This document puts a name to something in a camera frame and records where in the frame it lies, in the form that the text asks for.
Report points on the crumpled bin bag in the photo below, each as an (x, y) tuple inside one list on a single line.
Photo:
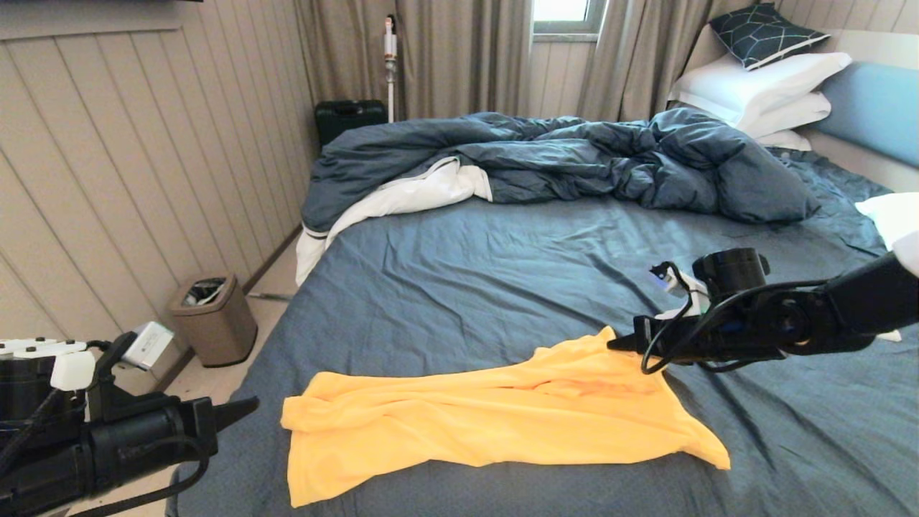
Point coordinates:
[(207, 291)]

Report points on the dark green suitcase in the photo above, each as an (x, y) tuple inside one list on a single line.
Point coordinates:
[(348, 118)]

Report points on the beige curtain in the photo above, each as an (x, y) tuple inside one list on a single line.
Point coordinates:
[(632, 57), (459, 57)]

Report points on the blue bed sheet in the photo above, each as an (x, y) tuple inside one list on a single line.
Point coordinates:
[(502, 244)]

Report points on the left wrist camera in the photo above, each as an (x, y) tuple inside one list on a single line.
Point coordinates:
[(147, 346)]

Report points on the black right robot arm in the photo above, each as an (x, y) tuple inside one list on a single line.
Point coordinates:
[(861, 305)]

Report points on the yellow t-shirt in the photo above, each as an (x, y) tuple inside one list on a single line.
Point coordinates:
[(467, 424)]

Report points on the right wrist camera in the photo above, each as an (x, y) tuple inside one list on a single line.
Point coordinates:
[(671, 280)]

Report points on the grey metal rod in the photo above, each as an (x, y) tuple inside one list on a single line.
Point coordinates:
[(270, 296)]

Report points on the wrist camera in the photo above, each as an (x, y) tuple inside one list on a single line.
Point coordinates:
[(671, 280), (147, 346)]

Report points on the white stick vacuum cleaner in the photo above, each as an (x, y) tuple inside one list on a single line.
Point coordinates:
[(390, 47)]

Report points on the dark patterned cushion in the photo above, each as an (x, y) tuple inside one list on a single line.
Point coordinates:
[(761, 36)]

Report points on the large white pillow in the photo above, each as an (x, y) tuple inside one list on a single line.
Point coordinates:
[(754, 82)]

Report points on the blue headboard pad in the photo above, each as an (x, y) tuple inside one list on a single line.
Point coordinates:
[(876, 111)]

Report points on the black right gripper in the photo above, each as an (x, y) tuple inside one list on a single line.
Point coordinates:
[(718, 334)]

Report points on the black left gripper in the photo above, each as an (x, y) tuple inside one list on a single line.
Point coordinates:
[(143, 445)]

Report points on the crumpled dark blue duvet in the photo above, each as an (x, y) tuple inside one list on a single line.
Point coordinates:
[(574, 154)]

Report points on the white remote control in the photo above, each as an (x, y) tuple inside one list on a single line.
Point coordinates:
[(890, 335)]

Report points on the brown trash bin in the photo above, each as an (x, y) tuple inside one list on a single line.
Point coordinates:
[(219, 334)]

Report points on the window with grey frame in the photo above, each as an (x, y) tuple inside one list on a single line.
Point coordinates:
[(563, 11)]

